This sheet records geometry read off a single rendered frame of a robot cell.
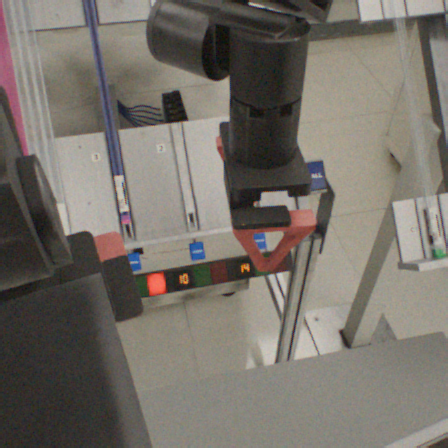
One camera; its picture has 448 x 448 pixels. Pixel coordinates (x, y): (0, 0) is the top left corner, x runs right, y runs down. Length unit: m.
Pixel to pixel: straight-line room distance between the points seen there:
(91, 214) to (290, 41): 0.57
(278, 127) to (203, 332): 1.23
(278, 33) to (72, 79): 1.17
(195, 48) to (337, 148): 1.87
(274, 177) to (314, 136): 1.89
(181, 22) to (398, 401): 0.66
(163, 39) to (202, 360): 1.21
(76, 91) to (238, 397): 0.94
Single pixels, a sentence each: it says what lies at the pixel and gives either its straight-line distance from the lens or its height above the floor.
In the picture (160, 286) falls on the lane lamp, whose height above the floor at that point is 0.66.
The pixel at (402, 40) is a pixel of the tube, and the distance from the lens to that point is 0.90.
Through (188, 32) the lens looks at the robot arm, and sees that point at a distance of 0.39.
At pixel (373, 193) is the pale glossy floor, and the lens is 2.04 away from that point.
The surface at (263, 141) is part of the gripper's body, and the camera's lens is 0.38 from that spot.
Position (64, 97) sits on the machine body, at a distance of 1.41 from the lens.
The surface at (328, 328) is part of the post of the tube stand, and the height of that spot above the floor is 0.01.
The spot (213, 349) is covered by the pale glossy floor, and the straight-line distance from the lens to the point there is 1.53.
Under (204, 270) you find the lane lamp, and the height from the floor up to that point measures 0.66.
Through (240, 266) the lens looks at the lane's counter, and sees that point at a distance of 0.87.
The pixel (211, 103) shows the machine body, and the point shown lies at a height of 0.62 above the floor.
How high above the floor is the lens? 1.35
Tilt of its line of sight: 48 degrees down
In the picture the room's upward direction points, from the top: straight up
